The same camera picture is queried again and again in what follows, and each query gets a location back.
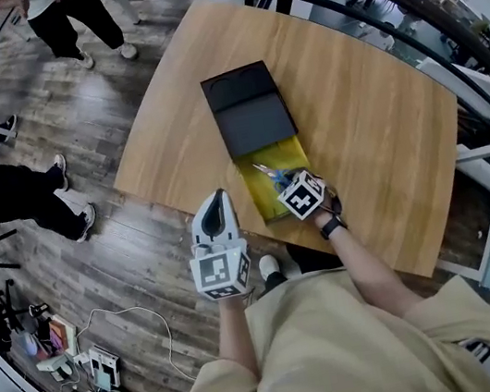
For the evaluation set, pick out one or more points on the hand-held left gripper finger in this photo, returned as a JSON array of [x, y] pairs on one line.
[[198, 229], [230, 221]]

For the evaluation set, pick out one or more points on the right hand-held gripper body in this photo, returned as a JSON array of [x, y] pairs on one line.
[[301, 196]]

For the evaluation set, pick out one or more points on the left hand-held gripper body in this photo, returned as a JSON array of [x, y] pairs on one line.
[[220, 270]]

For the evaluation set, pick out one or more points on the yellow box with black lid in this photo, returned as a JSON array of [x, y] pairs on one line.
[[255, 118]]

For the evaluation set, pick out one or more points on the person's left forearm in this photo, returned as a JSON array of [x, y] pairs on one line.
[[235, 337]]

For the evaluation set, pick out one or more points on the person's right forearm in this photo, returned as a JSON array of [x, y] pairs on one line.
[[371, 271]]

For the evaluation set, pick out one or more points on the black wristwatch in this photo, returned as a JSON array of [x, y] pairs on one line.
[[332, 226]]

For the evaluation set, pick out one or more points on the person's white shoe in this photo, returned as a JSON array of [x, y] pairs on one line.
[[269, 267]]

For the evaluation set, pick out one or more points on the person's black trouser leg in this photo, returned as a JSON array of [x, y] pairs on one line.
[[314, 255]]

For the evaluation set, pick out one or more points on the person's beige shirt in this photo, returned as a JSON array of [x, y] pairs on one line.
[[338, 352]]

